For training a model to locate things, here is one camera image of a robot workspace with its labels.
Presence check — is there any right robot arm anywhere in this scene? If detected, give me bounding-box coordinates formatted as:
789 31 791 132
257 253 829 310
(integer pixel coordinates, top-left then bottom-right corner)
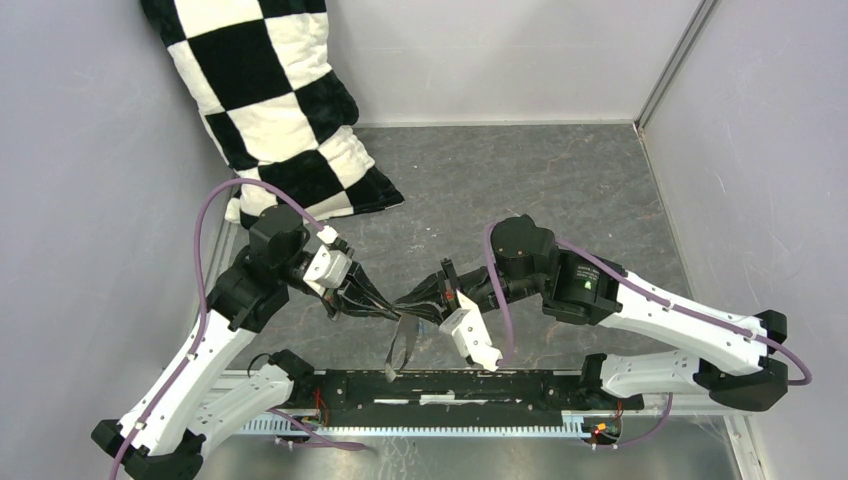
395 215 790 412

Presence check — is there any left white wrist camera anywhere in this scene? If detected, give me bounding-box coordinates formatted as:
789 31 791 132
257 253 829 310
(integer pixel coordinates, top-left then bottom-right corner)
303 226 353 295

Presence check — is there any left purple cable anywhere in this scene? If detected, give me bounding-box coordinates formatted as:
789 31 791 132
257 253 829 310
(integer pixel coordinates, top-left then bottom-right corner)
109 178 369 480

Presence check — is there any white slotted cable duct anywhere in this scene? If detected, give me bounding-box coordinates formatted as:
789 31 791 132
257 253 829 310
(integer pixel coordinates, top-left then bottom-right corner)
236 413 615 440

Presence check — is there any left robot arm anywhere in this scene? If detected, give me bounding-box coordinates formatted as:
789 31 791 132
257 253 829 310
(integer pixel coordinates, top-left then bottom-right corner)
92 205 400 479

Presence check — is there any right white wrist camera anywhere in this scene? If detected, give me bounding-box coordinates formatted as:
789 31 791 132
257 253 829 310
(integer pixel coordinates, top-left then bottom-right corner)
439 290 503 372

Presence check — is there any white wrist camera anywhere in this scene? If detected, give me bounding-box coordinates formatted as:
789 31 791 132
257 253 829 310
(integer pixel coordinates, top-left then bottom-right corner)
303 226 353 295
439 290 503 372

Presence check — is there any black white checkered pillow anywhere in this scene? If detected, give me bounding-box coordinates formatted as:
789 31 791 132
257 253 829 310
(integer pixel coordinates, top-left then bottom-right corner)
141 0 404 227

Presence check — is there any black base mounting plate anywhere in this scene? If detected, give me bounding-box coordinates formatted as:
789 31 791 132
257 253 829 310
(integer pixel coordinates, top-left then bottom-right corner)
277 370 645 427

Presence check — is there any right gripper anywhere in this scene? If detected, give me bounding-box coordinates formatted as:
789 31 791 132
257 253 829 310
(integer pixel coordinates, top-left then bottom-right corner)
392 260 543 327

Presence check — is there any aluminium frame rail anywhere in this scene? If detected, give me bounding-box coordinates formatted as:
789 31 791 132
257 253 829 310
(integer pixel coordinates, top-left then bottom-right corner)
633 0 720 135

